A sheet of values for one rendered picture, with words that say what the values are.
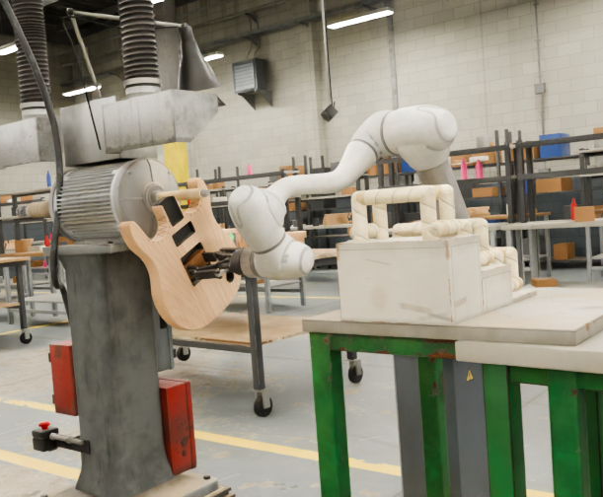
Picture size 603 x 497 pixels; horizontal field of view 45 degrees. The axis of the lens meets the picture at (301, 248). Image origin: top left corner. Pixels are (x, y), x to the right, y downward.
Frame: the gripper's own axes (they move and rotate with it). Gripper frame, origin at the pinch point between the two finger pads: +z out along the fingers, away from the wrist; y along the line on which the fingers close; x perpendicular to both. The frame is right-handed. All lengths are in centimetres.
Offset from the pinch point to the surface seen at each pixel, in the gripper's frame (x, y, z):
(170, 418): -52, -15, 30
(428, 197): 21, -13, -89
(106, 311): -7.0, -15.2, 31.9
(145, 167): 28.5, 11.1, 15.9
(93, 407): -35, -30, 43
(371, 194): 23, -12, -76
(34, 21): 78, 29, 57
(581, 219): -233, 437, 36
